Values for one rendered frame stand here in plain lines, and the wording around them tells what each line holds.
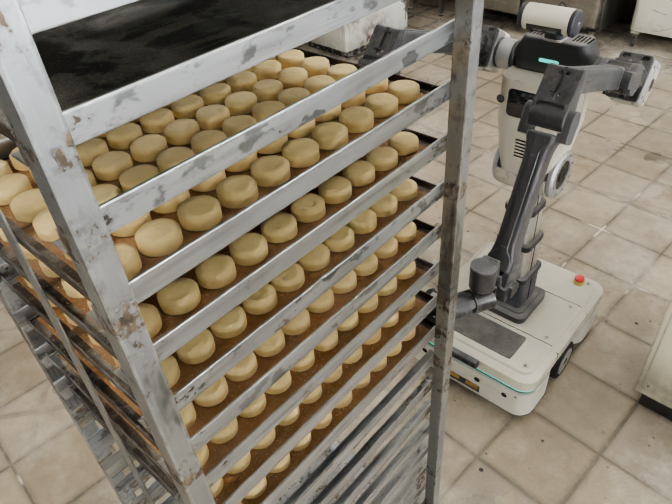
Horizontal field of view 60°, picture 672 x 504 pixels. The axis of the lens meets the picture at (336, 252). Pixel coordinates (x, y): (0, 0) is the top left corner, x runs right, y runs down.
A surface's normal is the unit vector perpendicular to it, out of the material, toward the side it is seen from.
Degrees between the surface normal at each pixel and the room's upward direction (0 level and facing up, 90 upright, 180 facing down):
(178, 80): 90
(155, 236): 0
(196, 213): 0
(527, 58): 90
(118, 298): 90
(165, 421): 90
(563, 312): 0
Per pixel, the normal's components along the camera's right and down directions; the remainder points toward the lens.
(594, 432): -0.07, -0.77
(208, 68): 0.75, 0.38
